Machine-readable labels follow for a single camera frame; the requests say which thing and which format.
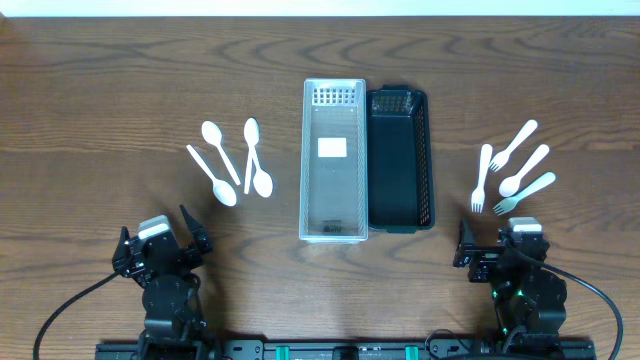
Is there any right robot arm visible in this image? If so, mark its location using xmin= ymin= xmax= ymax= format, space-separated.
xmin=453 ymin=217 xmax=567 ymax=353

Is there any white spoon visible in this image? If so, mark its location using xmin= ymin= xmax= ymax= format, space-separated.
xmin=499 ymin=144 xmax=550 ymax=197
xmin=186 ymin=145 xmax=237 ymax=207
xmin=201 ymin=121 xmax=241 ymax=185

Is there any white fork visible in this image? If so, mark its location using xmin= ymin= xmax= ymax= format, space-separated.
xmin=471 ymin=144 xmax=493 ymax=213
xmin=489 ymin=119 xmax=538 ymax=172

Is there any white spoon bowl up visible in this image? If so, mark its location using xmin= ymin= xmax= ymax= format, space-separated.
xmin=244 ymin=117 xmax=260 ymax=194

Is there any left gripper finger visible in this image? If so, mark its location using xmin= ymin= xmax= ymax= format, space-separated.
xmin=180 ymin=205 xmax=213 ymax=254
xmin=112 ymin=226 xmax=131 ymax=274

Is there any white spoon bowl down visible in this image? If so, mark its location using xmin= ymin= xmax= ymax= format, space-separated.
xmin=249 ymin=147 xmax=273 ymax=198

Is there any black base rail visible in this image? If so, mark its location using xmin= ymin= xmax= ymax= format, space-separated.
xmin=95 ymin=338 xmax=596 ymax=360

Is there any pale green fork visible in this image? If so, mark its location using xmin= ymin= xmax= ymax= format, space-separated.
xmin=493 ymin=172 xmax=556 ymax=215

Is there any black plastic basket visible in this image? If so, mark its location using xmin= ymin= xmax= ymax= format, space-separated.
xmin=366 ymin=85 xmax=436 ymax=233

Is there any white label in basket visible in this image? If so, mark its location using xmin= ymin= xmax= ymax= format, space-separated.
xmin=317 ymin=137 xmax=347 ymax=158

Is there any clear plastic basket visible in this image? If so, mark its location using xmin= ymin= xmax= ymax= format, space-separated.
xmin=299 ymin=78 xmax=369 ymax=243

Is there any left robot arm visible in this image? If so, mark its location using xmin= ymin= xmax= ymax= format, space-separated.
xmin=112 ymin=206 xmax=216 ymax=359

